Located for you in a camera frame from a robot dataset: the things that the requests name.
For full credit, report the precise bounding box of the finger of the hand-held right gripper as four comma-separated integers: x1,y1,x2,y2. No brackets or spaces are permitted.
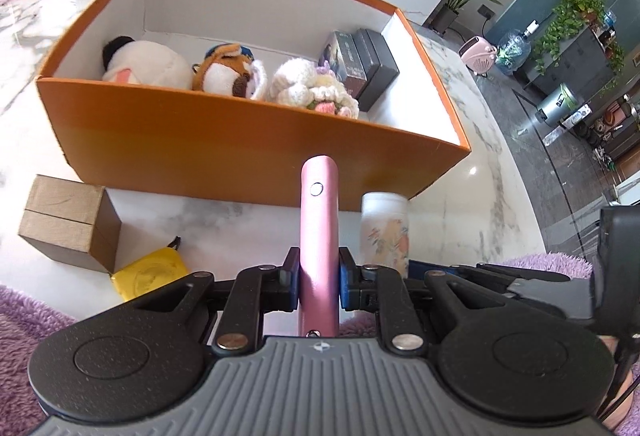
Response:
475,262,572,287
409,260,474,278

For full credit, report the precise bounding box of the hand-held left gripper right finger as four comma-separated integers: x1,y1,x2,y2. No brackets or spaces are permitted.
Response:
338,246,505,353

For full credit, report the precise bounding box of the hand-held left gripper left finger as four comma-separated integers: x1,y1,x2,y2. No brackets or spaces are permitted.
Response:
107,246,302,357

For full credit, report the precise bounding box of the pink device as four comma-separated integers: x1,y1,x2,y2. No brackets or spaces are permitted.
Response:
299,156,341,339

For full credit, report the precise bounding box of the floral print cup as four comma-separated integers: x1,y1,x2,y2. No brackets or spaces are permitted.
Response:
361,192,411,278

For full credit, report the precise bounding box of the orange cardboard storage box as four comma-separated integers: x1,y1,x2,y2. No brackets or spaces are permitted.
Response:
36,0,472,208

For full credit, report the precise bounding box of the white crochet bunny doll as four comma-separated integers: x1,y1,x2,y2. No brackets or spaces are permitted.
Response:
252,58,361,119

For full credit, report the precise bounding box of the black box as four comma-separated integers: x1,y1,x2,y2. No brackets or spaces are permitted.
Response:
352,28,401,113

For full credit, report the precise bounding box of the dark patterned box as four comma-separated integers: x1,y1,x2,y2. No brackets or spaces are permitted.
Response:
319,31,368,98

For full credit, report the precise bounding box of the silver trash can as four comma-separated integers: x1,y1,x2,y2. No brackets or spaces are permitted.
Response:
534,83,578,128

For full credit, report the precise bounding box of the grey cabinet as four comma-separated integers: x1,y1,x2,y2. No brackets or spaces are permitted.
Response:
515,23,628,93

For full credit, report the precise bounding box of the pink space heater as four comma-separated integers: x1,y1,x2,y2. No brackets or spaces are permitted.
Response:
460,36,498,76

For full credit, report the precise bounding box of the brown tiger plush toy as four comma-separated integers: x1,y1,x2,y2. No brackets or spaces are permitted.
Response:
191,43,257,99

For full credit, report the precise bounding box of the blue water jug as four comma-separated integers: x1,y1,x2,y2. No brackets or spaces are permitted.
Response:
495,20,540,76

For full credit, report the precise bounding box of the brown cardboard box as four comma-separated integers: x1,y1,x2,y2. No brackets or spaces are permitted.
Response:
18,175,122,273

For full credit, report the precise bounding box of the panda plush toy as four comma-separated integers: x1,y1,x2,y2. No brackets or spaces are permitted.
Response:
101,36,195,90

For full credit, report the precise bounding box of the purple shaggy rug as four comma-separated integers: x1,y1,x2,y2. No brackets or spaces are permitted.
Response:
0,252,606,436

